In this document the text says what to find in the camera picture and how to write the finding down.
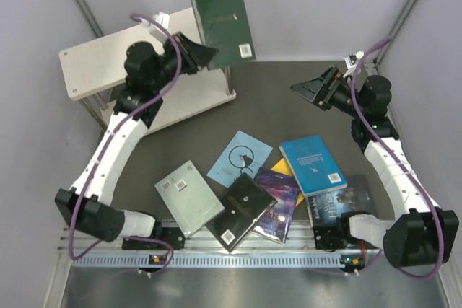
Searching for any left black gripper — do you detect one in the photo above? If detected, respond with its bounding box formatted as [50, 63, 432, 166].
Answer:
[149, 30, 218, 91]

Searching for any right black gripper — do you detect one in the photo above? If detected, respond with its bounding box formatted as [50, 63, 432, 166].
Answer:
[290, 66, 367, 119]

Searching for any dark green book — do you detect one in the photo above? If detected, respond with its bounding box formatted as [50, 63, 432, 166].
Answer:
[191, 0, 256, 70]

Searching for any blue paperback book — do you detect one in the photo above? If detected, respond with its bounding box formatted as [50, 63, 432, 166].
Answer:
[279, 136, 347, 198]

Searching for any black shiny book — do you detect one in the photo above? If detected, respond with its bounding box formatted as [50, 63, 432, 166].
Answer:
[206, 173, 276, 253]

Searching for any pale green book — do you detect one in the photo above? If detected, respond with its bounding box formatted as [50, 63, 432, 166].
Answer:
[155, 160, 225, 238]

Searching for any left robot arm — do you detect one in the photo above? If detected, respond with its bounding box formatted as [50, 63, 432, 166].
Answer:
[55, 32, 218, 248]

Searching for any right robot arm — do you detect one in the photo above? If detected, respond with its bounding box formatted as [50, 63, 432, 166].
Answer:
[290, 66, 459, 269]

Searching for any yellow book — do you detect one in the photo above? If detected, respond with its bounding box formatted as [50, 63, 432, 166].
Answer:
[271, 158, 304, 206]

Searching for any light blue cat book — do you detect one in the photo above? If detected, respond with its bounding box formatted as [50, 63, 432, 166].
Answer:
[207, 131, 273, 188]

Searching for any purple Robinson Crusoe book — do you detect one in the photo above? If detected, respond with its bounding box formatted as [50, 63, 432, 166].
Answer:
[252, 167, 300, 244]

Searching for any white two-tier shelf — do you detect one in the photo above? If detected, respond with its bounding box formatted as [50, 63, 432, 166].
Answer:
[59, 8, 236, 133]

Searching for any dark blue castle book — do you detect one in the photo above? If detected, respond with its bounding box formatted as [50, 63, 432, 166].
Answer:
[307, 175, 376, 226]

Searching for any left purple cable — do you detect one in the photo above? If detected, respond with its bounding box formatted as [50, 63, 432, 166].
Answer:
[68, 13, 182, 273]

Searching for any purple cable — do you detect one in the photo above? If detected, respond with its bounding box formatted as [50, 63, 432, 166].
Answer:
[339, 36, 452, 280]
[68, 13, 182, 273]

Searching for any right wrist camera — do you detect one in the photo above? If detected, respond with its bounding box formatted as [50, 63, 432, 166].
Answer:
[344, 50, 365, 69]

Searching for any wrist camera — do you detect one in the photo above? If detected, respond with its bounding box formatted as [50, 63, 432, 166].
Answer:
[344, 50, 365, 69]
[141, 12, 170, 43]

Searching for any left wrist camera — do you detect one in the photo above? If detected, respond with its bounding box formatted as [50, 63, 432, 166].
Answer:
[141, 12, 170, 43]

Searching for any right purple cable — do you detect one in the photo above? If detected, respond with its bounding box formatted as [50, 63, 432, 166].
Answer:
[339, 36, 452, 280]

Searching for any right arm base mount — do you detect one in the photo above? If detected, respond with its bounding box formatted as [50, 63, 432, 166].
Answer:
[313, 214, 362, 252]

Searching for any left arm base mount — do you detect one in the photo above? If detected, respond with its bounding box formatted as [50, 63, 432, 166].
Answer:
[121, 226, 187, 251]

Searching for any slotted cable duct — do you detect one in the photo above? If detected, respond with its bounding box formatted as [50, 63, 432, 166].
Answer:
[74, 252, 348, 268]

